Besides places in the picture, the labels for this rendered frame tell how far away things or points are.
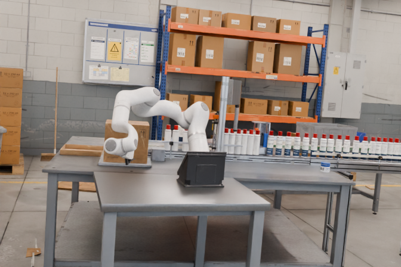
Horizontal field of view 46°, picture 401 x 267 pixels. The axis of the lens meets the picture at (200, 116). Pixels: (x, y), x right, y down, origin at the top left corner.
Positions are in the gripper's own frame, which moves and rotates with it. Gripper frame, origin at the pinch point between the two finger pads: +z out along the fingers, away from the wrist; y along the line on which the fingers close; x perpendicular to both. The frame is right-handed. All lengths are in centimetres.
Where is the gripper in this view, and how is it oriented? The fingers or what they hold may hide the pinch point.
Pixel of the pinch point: (133, 151)
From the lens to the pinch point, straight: 274.2
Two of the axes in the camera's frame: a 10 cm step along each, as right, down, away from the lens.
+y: 0.9, -9.9, 1.4
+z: 2.3, 1.6, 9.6
